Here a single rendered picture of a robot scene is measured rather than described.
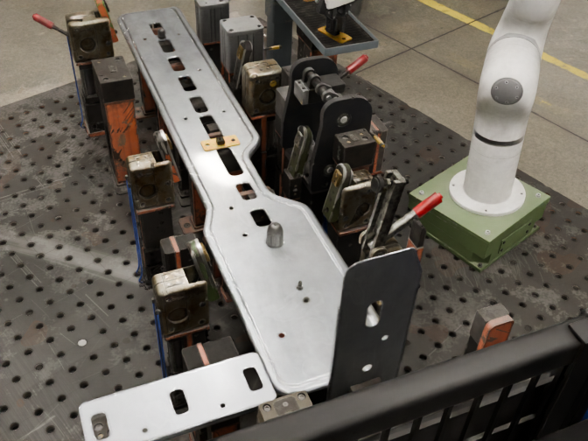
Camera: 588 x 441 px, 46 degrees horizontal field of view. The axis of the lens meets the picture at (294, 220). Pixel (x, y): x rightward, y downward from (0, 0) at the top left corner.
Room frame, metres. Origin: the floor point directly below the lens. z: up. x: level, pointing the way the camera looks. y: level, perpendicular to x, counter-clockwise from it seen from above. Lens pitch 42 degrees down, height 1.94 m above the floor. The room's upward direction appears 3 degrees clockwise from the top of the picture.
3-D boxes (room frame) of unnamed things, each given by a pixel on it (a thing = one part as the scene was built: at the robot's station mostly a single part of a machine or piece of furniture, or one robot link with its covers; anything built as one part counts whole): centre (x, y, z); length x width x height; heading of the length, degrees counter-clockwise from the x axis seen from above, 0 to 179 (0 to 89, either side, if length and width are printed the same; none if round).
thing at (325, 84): (1.27, -0.05, 0.94); 0.18 x 0.13 x 0.49; 24
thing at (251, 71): (1.49, 0.10, 0.89); 0.13 x 0.11 x 0.38; 114
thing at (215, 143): (1.28, 0.17, 1.01); 0.08 x 0.04 x 0.01; 114
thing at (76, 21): (1.74, 0.59, 0.88); 0.15 x 0.11 x 0.36; 114
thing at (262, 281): (1.30, 0.19, 1.00); 1.38 x 0.22 x 0.02; 24
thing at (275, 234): (0.97, 0.03, 1.02); 0.03 x 0.03 x 0.07
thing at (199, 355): (0.71, 0.12, 0.84); 0.11 x 0.10 x 0.28; 114
